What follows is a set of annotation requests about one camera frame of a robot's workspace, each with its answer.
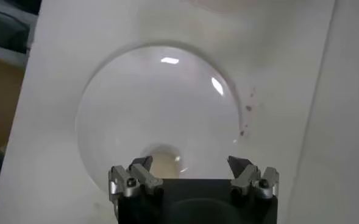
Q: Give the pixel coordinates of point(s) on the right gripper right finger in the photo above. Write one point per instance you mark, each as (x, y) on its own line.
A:
(246, 175)

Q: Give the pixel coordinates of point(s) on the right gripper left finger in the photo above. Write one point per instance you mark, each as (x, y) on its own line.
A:
(142, 178)

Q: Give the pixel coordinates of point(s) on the white round plate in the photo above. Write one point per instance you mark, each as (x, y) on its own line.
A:
(161, 106)

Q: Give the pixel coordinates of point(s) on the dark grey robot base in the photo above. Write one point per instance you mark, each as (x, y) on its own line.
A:
(5, 30)

